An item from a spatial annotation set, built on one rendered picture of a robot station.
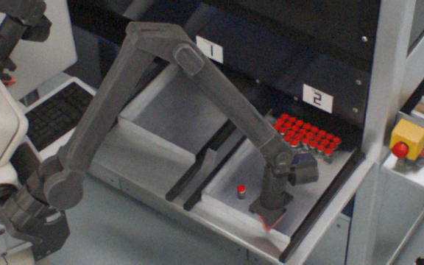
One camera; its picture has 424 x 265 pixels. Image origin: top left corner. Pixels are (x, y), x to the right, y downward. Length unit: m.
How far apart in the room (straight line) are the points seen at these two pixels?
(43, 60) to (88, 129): 0.87
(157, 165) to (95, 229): 1.03
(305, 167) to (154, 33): 0.53
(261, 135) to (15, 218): 0.56
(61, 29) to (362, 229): 1.04
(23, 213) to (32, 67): 0.85
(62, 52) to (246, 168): 0.70
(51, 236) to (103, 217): 1.21
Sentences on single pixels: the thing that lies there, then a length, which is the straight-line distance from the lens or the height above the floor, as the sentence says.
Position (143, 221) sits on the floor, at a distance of 3.47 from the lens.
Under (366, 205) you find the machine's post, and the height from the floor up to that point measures 0.69.
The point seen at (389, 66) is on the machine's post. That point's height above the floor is 1.23.
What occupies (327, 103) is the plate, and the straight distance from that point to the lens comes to 2.44.
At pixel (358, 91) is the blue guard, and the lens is 2.35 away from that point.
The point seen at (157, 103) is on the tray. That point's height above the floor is 0.88.
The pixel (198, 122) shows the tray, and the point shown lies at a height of 0.88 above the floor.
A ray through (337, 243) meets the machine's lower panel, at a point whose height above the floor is 0.45.
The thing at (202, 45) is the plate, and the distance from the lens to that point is 2.58.
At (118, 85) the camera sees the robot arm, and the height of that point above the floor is 1.44.
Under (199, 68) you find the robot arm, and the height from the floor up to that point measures 1.45.
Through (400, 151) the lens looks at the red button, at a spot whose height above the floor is 1.01.
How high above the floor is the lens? 2.79
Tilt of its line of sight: 48 degrees down
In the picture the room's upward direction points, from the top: 3 degrees counter-clockwise
